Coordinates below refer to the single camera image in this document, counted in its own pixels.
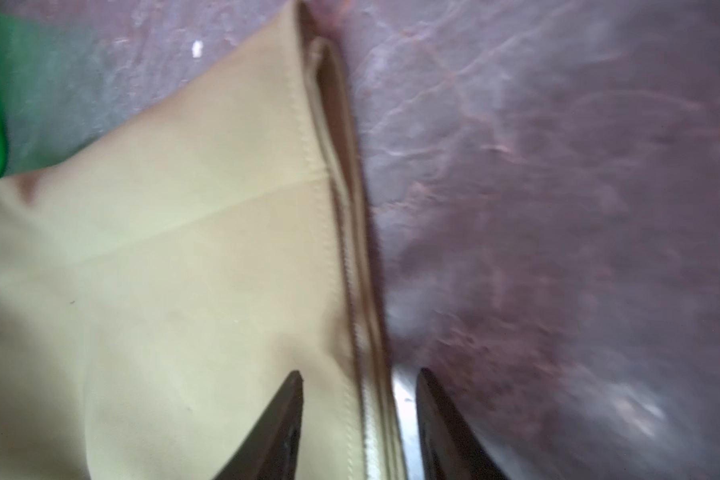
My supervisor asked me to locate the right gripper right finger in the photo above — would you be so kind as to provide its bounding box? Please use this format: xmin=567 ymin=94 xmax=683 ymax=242
xmin=416 ymin=368 xmax=507 ymax=480

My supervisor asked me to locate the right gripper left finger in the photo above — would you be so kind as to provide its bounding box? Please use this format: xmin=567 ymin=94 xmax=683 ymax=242
xmin=214 ymin=370 xmax=304 ymax=480

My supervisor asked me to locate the olive green garment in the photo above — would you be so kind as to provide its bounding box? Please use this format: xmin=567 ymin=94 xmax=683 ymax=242
xmin=0 ymin=1 xmax=406 ymax=479

